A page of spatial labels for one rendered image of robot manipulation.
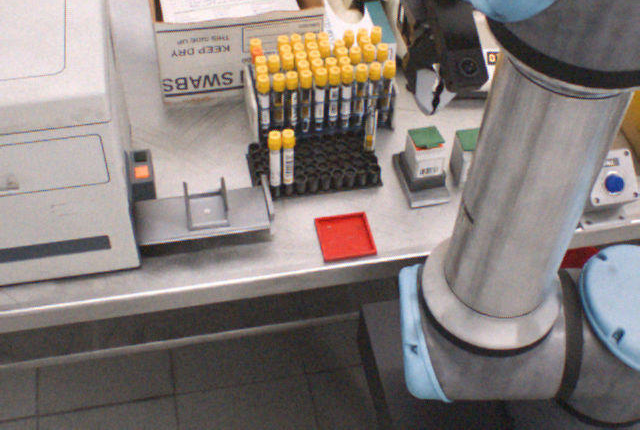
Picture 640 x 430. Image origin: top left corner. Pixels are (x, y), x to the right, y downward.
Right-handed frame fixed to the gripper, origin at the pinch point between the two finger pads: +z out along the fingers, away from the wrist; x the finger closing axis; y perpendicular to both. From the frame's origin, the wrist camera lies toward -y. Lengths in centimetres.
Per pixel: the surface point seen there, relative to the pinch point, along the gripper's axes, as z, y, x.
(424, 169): 8.2, -2.3, 0.8
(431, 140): 4.5, -0.7, -0.2
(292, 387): 101, 20, 13
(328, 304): 74, 23, 5
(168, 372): 101, 30, 39
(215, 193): 8.7, -0.4, 28.0
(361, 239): 13.1, -8.1, 10.6
